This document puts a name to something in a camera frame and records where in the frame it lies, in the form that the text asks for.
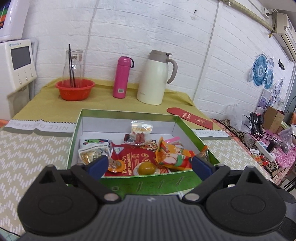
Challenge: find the white wall device with screen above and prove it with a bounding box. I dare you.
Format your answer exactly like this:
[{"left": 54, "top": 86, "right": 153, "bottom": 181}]
[{"left": 1, "top": 39, "right": 37, "bottom": 95}]

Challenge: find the brown cardboard box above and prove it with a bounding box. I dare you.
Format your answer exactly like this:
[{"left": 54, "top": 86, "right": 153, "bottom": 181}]
[{"left": 263, "top": 106, "right": 285, "bottom": 133}]

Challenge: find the green cardboard box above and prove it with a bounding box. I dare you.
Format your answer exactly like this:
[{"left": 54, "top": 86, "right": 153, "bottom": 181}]
[{"left": 66, "top": 108, "right": 220, "bottom": 197}]

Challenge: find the pink thermos bottle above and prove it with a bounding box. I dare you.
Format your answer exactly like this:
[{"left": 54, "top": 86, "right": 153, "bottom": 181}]
[{"left": 113, "top": 56, "right": 134, "bottom": 98}]

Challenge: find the cream thermos jug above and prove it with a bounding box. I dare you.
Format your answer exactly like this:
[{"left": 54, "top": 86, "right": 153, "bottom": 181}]
[{"left": 137, "top": 50, "right": 178, "bottom": 105}]

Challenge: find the red plastic basket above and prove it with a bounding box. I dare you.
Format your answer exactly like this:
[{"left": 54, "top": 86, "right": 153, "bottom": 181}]
[{"left": 55, "top": 79, "right": 95, "bottom": 101}]

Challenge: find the clear glass carafe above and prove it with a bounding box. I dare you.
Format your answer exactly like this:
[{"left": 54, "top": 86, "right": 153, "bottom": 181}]
[{"left": 62, "top": 44, "right": 83, "bottom": 88}]

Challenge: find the clear peanut snack pack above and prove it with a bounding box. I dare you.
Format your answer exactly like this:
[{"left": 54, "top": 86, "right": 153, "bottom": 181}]
[{"left": 78, "top": 143, "right": 110, "bottom": 165}]

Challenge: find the white power strip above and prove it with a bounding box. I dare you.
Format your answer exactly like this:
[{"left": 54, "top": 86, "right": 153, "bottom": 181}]
[{"left": 255, "top": 141, "right": 276, "bottom": 162}]

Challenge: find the yellow jelly cup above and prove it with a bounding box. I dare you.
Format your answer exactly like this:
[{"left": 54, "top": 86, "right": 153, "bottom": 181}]
[{"left": 133, "top": 162, "right": 160, "bottom": 176}]

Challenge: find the white air conditioner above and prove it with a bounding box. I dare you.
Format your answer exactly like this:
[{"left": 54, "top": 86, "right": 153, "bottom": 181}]
[{"left": 264, "top": 9, "right": 296, "bottom": 62}]

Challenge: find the red envelope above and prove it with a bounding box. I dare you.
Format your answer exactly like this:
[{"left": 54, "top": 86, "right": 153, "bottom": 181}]
[{"left": 166, "top": 108, "right": 213, "bottom": 130}]

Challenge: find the small sausage snack pack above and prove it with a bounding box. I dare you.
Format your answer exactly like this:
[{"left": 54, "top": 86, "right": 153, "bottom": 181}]
[{"left": 124, "top": 120, "right": 153, "bottom": 146}]

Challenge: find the red nuts bag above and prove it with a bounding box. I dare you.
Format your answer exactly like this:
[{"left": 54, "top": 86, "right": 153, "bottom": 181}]
[{"left": 104, "top": 140, "right": 171, "bottom": 177}]

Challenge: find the orange snack packet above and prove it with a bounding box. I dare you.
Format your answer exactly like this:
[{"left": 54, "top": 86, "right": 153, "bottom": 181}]
[{"left": 156, "top": 137, "right": 195, "bottom": 171}]

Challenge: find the blue paper fan decoration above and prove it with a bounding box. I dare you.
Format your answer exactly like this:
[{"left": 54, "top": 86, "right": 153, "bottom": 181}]
[{"left": 247, "top": 54, "right": 274, "bottom": 90}]

